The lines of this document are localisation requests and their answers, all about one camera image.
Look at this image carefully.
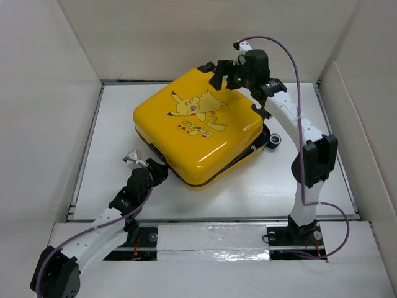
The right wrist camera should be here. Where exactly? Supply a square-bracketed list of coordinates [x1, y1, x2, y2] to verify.
[233, 41, 252, 65]

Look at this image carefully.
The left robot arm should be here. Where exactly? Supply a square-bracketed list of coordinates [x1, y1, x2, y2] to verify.
[30, 157, 169, 297]

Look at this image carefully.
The metal base rail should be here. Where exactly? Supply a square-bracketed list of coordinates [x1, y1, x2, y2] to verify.
[105, 222, 326, 262]

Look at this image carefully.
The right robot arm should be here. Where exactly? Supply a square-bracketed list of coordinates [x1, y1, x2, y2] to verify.
[209, 50, 338, 246]

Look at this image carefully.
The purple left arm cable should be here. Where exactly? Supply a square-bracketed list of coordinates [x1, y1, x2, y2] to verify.
[34, 156, 154, 298]

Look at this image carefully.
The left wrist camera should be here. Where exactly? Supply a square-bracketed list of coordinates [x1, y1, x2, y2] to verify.
[122, 149, 147, 170]

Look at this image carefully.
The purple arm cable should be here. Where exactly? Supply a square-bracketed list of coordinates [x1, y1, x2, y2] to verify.
[34, 156, 154, 298]
[235, 35, 351, 259]

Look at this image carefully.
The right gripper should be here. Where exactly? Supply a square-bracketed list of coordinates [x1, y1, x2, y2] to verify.
[210, 59, 255, 90]

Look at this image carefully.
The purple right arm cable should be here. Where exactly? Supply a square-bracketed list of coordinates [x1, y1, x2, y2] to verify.
[235, 35, 351, 259]

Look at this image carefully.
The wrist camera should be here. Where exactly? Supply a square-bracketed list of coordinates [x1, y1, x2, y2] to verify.
[233, 41, 252, 65]
[122, 149, 147, 170]

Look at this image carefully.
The yellow hard-shell suitcase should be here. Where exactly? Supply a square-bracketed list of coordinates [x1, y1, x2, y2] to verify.
[133, 62, 281, 189]

